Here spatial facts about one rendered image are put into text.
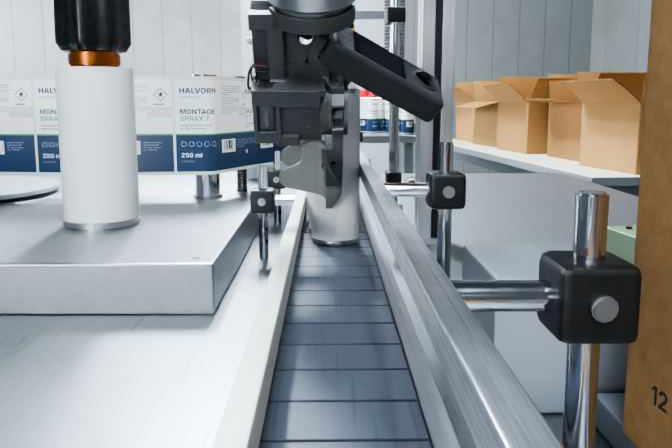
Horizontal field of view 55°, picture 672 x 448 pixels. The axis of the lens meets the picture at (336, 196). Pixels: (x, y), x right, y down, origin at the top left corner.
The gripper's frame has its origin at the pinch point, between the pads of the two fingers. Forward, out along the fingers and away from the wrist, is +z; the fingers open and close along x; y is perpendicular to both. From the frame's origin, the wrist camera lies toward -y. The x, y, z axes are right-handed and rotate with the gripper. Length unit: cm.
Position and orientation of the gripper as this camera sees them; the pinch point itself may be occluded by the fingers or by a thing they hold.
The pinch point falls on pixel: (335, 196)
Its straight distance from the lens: 65.0
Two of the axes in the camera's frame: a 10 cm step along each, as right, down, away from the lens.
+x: 0.1, 6.2, -7.9
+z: -0.1, 7.9, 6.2
